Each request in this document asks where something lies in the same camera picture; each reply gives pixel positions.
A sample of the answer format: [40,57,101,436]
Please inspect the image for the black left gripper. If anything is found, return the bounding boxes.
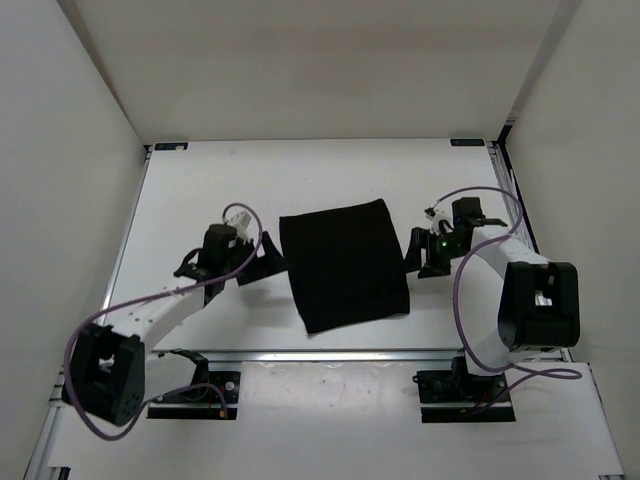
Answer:
[221,231,291,286]

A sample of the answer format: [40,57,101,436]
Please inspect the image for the blue corner label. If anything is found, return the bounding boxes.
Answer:
[450,138,485,148]
[153,142,189,151]

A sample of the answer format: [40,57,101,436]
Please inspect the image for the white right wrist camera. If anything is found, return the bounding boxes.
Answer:
[425,207,454,236]

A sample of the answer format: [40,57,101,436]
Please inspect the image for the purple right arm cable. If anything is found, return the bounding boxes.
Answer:
[424,185,584,416]

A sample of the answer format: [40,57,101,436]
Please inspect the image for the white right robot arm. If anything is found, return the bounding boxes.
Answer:
[404,197,580,400]

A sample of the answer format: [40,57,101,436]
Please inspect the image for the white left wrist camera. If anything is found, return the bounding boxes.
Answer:
[222,210,253,242]

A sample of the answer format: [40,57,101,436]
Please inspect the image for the aluminium front rail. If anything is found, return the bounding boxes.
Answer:
[139,349,466,364]

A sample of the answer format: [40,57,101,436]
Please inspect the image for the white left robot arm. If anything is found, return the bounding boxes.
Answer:
[62,223,286,427]

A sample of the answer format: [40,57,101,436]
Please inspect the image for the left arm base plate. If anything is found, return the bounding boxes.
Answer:
[147,349,241,421]

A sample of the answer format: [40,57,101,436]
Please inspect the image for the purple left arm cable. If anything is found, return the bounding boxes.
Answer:
[64,201,264,441]

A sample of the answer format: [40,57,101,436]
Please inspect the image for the right blue corner label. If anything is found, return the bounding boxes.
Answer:
[450,138,485,148]

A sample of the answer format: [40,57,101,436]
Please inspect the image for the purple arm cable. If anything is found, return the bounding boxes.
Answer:
[64,201,264,441]
[424,185,584,416]

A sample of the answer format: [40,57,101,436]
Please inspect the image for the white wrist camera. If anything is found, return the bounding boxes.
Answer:
[222,210,253,242]
[425,207,454,236]

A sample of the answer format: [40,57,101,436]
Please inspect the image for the left blue corner label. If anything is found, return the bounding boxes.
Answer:
[153,142,189,151]

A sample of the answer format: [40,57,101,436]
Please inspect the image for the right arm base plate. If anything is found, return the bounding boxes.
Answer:
[412,356,516,424]

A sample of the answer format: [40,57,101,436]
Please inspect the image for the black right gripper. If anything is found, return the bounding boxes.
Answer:
[397,226,469,278]

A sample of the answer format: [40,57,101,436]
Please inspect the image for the black skirt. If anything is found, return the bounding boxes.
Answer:
[279,199,410,336]

